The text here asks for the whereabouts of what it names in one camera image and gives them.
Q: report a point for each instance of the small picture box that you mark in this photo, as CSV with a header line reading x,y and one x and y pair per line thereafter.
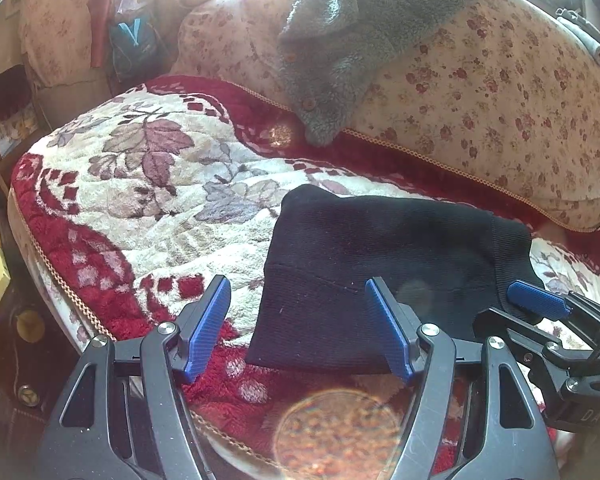
x,y
12,127

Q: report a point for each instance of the black pants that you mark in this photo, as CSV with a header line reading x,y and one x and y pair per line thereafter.
x,y
380,270

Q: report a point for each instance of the red and white floral blanket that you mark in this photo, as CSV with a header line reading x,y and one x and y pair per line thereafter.
x,y
145,195

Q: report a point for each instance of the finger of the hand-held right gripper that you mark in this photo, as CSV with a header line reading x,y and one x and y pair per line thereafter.
x,y
520,332
535,297

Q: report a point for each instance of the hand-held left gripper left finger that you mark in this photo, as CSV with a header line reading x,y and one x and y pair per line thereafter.
x,y
207,325

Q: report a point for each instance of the floral print hanging cloth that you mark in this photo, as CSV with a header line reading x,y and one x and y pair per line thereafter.
x,y
55,20

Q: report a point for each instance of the dark bag with brass studs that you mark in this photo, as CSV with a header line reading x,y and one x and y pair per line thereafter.
x,y
27,360

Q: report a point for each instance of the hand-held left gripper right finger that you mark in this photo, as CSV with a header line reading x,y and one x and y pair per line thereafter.
x,y
387,325

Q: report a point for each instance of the grey fleece jacket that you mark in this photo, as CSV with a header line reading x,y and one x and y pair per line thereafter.
x,y
360,35

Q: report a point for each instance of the floral beige sofa backrest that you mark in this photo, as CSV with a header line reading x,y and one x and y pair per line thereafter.
x,y
480,110

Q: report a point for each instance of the clear plastic bag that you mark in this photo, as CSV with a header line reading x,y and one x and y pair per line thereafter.
x,y
132,30

